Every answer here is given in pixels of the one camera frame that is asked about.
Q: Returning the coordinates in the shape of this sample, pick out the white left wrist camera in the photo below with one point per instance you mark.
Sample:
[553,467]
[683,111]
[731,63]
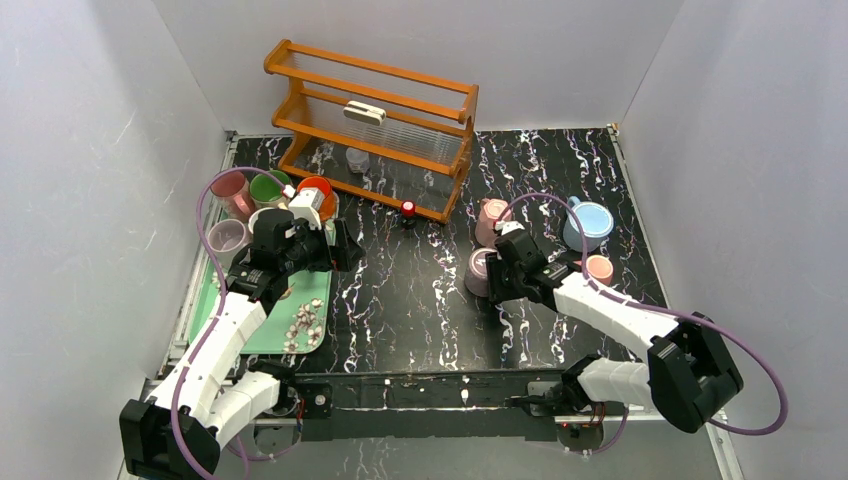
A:
[306,205]

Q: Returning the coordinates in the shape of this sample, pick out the orange wooden rack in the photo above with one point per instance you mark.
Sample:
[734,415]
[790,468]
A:
[429,124]

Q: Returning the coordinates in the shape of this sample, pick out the white clip on rack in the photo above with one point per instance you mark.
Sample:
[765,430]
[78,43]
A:
[365,113]

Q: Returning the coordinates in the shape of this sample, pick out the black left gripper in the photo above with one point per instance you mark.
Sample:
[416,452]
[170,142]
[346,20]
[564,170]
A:
[341,245]

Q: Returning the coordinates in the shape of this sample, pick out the mauve mug white logo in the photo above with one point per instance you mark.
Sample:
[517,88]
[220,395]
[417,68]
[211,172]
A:
[227,238]

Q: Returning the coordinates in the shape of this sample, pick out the small pink cup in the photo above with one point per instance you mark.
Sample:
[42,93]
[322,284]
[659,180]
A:
[598,267]

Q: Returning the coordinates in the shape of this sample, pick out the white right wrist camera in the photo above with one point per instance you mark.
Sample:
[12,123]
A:
[502,228]

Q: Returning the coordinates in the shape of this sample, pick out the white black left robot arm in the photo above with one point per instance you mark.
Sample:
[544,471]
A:
[181,428]

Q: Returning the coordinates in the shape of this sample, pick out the green mug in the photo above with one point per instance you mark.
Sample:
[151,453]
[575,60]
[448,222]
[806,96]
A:
[265,190]

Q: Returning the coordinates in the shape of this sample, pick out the clear glass cup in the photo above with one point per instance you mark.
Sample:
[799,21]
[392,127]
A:
[358,161]

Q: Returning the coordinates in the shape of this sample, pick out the pink ghost pattern mug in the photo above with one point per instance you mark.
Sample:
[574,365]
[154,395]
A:
[232,192]

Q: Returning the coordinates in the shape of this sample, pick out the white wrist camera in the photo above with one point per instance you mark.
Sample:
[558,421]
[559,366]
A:
[306,205]
[502,228]

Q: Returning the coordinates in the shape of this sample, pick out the light blue mug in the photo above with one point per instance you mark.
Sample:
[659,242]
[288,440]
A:
[587,226]

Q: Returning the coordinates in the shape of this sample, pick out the red black button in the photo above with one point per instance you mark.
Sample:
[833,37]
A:
[408,215]

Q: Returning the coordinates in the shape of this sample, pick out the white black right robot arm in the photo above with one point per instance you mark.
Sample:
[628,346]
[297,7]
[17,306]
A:
[683,371]

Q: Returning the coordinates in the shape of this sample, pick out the pale pink faceted mug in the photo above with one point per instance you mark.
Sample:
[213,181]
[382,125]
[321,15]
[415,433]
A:
[490,210]

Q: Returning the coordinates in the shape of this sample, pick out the green floral tray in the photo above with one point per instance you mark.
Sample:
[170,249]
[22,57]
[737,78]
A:
[305,311]

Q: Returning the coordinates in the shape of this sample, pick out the orange mug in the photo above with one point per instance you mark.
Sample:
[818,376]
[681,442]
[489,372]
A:
[324,200]

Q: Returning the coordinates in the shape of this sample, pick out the black table front rail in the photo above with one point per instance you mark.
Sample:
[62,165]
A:
[463,404]

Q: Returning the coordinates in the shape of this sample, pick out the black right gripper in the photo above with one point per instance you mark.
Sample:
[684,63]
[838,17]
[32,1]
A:
[495,279]

